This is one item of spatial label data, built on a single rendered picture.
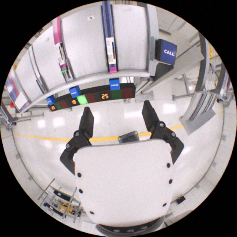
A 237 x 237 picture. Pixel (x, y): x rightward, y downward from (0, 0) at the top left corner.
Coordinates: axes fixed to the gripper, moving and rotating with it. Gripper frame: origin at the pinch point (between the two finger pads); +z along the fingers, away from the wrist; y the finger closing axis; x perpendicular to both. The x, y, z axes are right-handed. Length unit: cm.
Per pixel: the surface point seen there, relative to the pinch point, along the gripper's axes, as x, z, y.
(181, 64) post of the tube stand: 6.6, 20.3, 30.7
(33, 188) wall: -371, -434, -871
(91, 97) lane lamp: -4.3, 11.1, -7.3
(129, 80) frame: -18, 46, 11
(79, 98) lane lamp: -3.6, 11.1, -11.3
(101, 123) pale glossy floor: -65, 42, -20
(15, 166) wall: -165, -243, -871
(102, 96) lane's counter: -4.5, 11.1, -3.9
